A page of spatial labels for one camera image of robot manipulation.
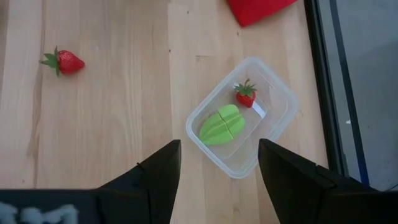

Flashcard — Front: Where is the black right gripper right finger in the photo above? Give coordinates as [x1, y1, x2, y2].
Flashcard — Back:
[257, 138, 398, 224]

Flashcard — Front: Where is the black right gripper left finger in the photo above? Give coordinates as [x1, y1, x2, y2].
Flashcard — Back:
[98, 139, 182, 224]

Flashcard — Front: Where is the green toy starfruit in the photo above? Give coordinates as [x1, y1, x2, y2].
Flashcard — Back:
[198, 104, 246, 146]

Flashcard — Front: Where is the clear plastic tupperware container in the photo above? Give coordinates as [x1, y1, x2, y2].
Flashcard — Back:
[185, 56, 299, 180]

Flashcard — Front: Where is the red cloth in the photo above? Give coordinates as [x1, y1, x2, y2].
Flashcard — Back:
[226, 0, 299, 28]

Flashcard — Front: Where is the black metal table frame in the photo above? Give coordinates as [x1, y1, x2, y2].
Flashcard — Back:
[303, 0, 371, 187]

